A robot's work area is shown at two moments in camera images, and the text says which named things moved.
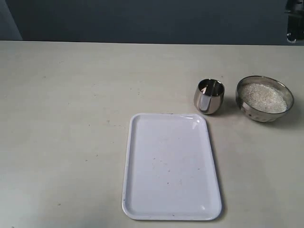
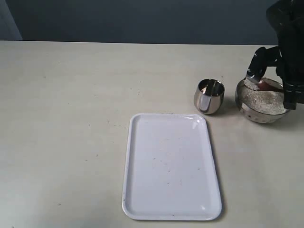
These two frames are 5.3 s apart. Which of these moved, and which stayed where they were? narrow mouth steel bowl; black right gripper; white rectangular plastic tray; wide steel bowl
Moved: black right gripper
Stayed: white rectangular plastic tray; wide steel bowl; narrow mouth steel bowl
